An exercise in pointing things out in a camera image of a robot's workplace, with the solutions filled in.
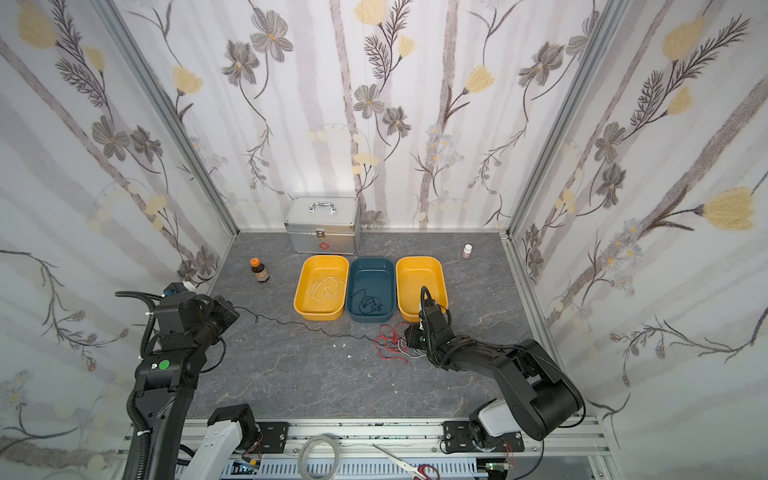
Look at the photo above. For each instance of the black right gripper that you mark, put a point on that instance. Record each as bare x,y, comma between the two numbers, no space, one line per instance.
433,334

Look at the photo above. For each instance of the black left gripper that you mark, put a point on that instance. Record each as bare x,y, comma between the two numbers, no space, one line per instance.
222,309

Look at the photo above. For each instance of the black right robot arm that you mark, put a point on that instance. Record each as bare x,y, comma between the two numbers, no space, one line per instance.
538,394

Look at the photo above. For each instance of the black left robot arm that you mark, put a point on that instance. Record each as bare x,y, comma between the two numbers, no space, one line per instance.
182,325

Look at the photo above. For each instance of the brown bottle orange cap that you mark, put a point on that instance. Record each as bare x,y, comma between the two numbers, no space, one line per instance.
259,270

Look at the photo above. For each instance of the dark teal plastic bin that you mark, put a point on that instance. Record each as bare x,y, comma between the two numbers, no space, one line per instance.
371,290

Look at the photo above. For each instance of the right yellow plastic bin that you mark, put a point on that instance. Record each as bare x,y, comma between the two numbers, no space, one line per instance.
413,273

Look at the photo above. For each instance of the yellow plastic bin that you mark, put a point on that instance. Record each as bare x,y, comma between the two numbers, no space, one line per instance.
413,273
321,290

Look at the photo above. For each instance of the left yellow plastic bin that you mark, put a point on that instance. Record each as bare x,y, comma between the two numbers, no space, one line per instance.
321,290

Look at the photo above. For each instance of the silver aluminium first-aid case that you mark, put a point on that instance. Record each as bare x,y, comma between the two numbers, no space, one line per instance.
324,225

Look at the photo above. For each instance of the scissors on rail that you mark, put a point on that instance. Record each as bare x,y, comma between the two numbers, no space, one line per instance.
413,471

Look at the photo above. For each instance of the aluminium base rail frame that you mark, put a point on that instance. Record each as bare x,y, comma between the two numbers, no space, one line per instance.
344,449

